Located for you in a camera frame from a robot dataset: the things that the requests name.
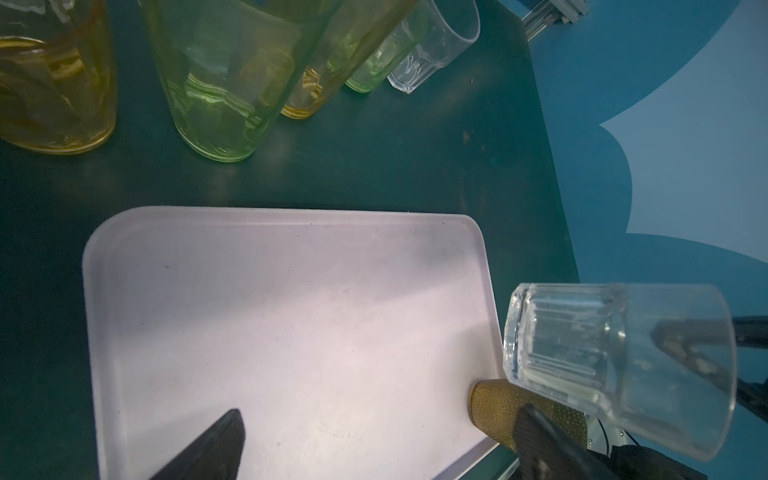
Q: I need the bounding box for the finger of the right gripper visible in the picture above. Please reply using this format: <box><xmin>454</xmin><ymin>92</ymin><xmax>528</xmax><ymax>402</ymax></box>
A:
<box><xmin>659</xmin><ymin>341</ymin><xmax>767</xmax><ymax>422</ymax></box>
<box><xmin>650</xmin><ymin>316</ymin><xmax>767</xmax><ymax>349</ymax></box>

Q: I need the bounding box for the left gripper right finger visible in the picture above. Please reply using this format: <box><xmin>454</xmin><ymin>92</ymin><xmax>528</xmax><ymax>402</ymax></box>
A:
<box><xmin>514</xmin><ymin>404</ymin><xmax>619</xmax><ymax>480</ymax></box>

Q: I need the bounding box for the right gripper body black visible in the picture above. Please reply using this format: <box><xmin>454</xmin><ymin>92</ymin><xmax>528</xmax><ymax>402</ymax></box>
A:
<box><xmin>591</xmin><ymin>445</ymin><xmax>708</xmax><ymax>480</ymax></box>

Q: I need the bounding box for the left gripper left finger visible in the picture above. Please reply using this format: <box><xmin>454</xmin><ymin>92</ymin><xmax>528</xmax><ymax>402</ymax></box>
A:
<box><xmin>151</xmin><ymin>409</ymin><xmax>246</xmax><ymax>480</ymax></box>

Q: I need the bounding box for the dark amber textured glass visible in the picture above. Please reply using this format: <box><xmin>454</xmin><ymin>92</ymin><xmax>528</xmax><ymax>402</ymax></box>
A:
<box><xmin>467</xmin><ymin>378</ymin><xmax>592</xmax><ymax>454</ymax></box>

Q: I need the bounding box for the clear faceted glass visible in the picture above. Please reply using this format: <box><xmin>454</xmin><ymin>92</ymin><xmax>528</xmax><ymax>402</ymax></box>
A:
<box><xmin>387</xmin><ymin>0</ymin><xmax>481</xmax><ymax>94</ymax></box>
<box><xmin>1</xmin><ymin>0</ymin><xmax>76</xmax><ymax>24</ymax></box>
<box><xmin>503</xmin><ymin>283</ymin><xmax>738</xmax><ymax>461</ymax></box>

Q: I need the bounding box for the pink rectangular tray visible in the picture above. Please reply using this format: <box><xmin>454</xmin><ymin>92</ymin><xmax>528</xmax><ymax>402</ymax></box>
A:
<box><xmin>82</xmin><ymin>206</ymin><xmax>502</xmax><ymax>479</ymax></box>

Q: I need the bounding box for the tall green glass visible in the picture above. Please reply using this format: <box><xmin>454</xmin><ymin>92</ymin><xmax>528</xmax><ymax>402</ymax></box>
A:
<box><xmin>140</xmin><ymin>0</ymin><xmax>341</xmax><ymax>163</ymax></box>

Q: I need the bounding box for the orange short glass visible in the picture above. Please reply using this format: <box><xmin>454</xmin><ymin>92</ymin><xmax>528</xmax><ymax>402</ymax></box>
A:
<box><xmin>1</xmin><ymin>1</ymin><xmax>117</xmax><ymax>155</ymax></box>

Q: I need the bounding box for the small green glass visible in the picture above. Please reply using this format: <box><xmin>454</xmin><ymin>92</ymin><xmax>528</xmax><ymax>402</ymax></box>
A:
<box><xmin>345</xmin><ymin>5</ymin><xmax>426</xmax><ymax>93</ymax></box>

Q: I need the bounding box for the tall orange glass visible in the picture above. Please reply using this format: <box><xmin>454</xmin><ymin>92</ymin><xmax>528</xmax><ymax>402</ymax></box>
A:
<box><xmin>281</xmin><ymin>0</ymin><xmax>416</xmax><ymax>120</ymax></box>

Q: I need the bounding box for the aluminium frame right post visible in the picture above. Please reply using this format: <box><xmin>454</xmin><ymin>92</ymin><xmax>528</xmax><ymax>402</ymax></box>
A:
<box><xmin>522</xmin><ymin>0</ymin><xmax>590</xmax><ymax>42</ymax></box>

